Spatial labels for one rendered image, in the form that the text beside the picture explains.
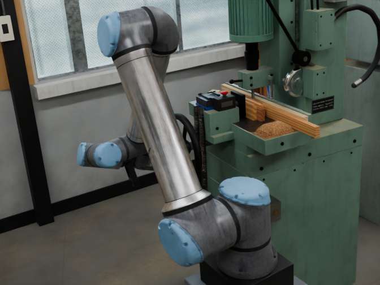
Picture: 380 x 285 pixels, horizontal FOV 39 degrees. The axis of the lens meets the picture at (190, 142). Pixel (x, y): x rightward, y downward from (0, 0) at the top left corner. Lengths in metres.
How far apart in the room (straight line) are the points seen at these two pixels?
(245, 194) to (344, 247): 1.12
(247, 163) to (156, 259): 1.04
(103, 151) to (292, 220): 0.87
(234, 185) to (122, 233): 1.70
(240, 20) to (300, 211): 0.83
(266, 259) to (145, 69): 0.67
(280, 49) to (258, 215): 0.85
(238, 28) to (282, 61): 0.24
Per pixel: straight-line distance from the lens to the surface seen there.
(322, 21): 2.16
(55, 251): 3.17
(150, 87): 1.49
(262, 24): 2.12
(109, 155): 1.93
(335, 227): 2.50
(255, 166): 2.09
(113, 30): 1.50
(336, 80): 2.38
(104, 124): 3.46
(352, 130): 2.36
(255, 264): 1.65
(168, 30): 1.59
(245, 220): 1.55
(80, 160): 2.05
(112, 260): 2.99
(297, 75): 2.20
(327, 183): 2.36
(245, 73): 2.19
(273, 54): 2.24
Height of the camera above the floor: 1.61
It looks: 21 degrees down
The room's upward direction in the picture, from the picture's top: 4 degrees counter-clockwise
